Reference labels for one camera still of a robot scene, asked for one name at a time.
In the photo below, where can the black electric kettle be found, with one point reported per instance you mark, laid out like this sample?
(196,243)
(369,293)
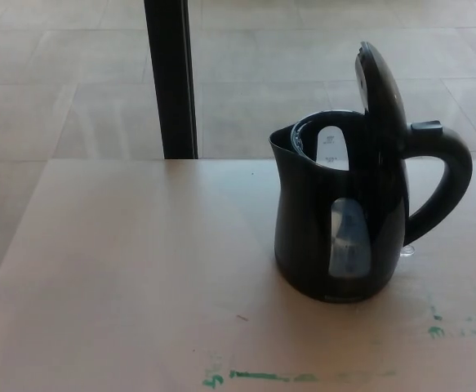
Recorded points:
(303,228)

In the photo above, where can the black vertical post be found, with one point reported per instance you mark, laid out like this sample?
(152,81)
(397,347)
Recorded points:
(171,77)

